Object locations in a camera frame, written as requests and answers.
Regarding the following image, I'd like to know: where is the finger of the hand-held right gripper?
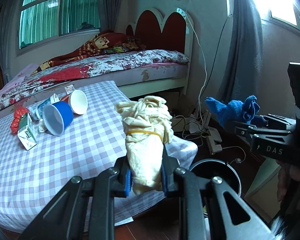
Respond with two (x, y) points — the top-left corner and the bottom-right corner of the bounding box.
(254, 114), (296, 131)
(225, 120), (293, 146)

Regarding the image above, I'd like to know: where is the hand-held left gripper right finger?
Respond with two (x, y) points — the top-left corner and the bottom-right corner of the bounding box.
(161, 148), (277, 240)

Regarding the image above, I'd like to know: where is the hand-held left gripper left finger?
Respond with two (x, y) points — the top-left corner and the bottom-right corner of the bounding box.
(18, 155), (133, 240)

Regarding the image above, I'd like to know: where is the blue cloth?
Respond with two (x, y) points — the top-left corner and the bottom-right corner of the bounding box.
(205, 95), (261, 128)

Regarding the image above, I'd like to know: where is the cream cloth bundle with rubber band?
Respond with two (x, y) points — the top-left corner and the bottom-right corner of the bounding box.
(114, 95), (174, 195)

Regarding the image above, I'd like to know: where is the black trash bin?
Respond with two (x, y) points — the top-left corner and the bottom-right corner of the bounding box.
(190, 159), (242, 217)

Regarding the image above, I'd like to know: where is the green and white carton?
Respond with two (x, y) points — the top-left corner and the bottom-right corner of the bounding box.
(17, 112), (38, 151)

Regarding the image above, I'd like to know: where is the blue patterned paper cup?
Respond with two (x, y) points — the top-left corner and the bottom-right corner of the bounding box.
(28, 94), (60, 120)

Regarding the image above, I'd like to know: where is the red plastic bag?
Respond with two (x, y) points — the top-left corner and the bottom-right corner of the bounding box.
(10, 106), (29, 134)

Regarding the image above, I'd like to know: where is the person's right hand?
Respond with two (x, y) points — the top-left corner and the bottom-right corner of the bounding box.
(277, 164), (300, 203)

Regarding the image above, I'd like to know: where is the white cabinet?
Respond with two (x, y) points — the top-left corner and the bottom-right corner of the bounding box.
(244, 155), (282, 207)

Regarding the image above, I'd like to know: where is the white power strip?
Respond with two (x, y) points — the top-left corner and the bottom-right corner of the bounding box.
(207, 126), (224, 155)

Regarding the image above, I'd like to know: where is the white plastic device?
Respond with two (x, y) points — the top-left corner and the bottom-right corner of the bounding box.
(189, 111), (211, 135)

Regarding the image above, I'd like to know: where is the checkered tablecloth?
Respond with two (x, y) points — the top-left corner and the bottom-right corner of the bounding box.
(0, 80), (198, 232)

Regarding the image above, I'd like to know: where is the white frayed cloth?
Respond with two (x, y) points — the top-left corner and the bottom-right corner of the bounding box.
(270, 216), (288, 239)

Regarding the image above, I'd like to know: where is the blue-grey curtain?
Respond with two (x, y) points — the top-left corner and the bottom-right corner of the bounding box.
(218, 0), (264, 105)

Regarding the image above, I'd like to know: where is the white and red paper cup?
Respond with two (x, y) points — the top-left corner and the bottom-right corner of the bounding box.
(61, 89), (88, 115)

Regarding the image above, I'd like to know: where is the white bed with red headboard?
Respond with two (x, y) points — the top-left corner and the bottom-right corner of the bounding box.
(0, 7), (194, 117)

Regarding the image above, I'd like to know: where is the crumpled tissue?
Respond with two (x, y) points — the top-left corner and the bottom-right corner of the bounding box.
(38, 119), (49, 133)

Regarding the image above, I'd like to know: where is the bright window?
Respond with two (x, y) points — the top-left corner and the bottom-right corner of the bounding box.
(250, 0), (300, 37)

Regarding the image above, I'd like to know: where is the floral bed sheet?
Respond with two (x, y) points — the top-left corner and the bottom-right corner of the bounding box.
(0, 49), (190, 115)

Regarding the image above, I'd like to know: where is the red printed blanket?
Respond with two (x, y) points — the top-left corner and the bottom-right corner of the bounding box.
(31, 30), (147, 75)

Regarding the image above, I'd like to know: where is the grey curtain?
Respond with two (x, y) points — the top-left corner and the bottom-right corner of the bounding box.
(99, 0), (124, 33)

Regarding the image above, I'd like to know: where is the window with green curtain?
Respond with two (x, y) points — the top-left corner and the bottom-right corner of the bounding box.
(17, 0), (102, 51)

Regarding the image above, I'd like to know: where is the thin cable with inline switch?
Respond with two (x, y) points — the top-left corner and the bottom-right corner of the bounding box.
(222, 145), (247, 165)

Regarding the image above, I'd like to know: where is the white hanging cable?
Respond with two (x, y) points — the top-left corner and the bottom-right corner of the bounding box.
(168, 0), (208, 122)

